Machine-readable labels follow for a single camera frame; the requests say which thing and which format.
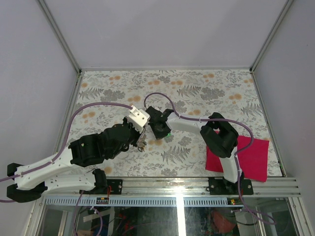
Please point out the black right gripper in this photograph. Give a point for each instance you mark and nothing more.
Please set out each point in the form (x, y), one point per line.
(158, 135)

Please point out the large metal keyring with clips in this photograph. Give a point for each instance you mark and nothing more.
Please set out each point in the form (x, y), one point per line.
(141, 143)

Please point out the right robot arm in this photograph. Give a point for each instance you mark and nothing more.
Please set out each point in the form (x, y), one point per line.
(219, 136)

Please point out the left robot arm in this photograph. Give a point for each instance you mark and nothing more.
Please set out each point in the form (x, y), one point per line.
(48, 175)

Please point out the floral patterned table mat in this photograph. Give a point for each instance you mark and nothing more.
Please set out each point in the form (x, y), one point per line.
(103, 98)

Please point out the red folded cloth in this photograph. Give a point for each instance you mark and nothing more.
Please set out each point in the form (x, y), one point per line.
(253, 161)

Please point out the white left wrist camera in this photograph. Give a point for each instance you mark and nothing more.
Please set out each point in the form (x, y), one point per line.
(139, 118)

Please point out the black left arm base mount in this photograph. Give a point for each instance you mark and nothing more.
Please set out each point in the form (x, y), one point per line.
(102, 185)

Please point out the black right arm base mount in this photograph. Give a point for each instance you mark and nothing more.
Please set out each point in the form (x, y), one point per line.
(220, 186)

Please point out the grey slotted cable duct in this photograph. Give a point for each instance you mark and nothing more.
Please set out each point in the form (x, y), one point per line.
(136, 201)

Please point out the aluminium enclosure frame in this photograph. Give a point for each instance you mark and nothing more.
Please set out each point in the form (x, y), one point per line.
(188, 122)

